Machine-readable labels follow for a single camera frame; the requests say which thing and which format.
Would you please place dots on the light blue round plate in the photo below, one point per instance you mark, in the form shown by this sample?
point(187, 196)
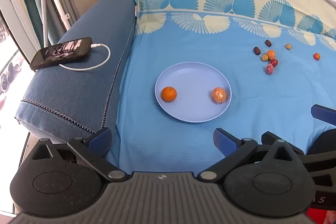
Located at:
point(194, 83)

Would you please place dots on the small orange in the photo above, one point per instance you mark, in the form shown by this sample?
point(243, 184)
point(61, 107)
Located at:
point(317, 56)
point(271, 54)

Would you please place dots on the red garment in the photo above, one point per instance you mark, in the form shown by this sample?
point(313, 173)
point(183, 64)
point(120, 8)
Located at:
point(322, 216)

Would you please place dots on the blue patterned sofa cloth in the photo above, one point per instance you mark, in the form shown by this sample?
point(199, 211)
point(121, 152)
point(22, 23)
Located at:
point(222, 34)

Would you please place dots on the bare orange mandarin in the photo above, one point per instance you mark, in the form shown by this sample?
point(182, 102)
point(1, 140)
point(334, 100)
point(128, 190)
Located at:
point(168, 94)

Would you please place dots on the dark red jujube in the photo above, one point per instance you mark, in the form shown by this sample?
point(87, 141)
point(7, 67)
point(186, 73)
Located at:
point(268, 43)
point(256, 50)

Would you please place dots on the blue denim sofa armrest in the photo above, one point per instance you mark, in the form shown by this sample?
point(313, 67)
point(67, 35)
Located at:
point(82, 98)

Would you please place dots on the shiny red small tomato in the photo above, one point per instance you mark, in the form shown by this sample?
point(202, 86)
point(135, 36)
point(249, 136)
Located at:
point(274, 62)

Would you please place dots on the pink red fruit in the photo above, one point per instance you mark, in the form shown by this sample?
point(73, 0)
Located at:
point(269, 69)

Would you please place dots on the black smartphone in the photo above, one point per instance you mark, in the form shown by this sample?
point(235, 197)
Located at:
point(61, 53)

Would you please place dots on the plastic wrapped orange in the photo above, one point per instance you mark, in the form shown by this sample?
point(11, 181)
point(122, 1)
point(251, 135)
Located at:
point(219, 95)

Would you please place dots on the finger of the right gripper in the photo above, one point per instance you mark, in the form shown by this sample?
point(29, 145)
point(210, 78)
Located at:
point(324, 114)

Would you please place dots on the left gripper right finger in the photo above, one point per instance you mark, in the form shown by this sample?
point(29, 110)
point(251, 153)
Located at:
point(236, 152)

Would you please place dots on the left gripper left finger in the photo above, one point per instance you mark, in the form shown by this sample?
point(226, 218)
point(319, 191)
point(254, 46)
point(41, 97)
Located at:
point(91, 152)

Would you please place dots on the yellow green small fruit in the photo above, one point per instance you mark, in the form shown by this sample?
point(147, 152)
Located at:
point(264, 58)

